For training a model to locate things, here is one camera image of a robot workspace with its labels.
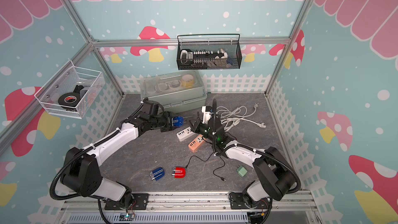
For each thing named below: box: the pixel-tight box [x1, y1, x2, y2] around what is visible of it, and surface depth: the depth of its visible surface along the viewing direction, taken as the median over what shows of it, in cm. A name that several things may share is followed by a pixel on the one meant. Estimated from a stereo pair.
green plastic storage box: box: [140, 71, 208, 115], surface depth 101 cm
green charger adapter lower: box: [236, 164, 248, 178], surface depth 83 cm
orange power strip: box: [188, 134, 206, 153], surface depth 93 cm
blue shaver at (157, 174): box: [149, 166, 165, 181], surface depth 82 cm
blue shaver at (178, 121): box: [171, 116, 184, 128], surface depth 83 cm
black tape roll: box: [58, 92, 81, 108], surface depth 70 cm
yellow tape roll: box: [181, 74, 194, 88], surface depth 105 cm
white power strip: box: [176, 126, 196, 142], surface depth 97 cm
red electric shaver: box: [171, 166, 187, 179], surface depth 83 cm
